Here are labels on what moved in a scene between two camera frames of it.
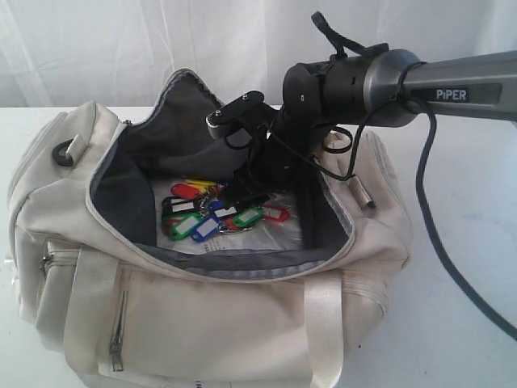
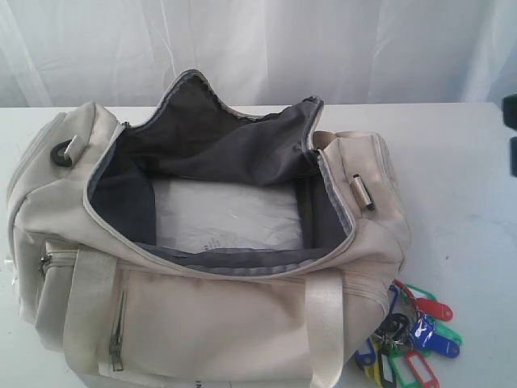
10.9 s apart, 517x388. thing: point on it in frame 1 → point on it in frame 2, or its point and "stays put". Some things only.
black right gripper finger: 252,201 → 513,151
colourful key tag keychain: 192,208 → 409,335
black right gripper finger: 240,192 → 510,110
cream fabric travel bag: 140,259 stays put
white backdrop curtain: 62,53 stays put
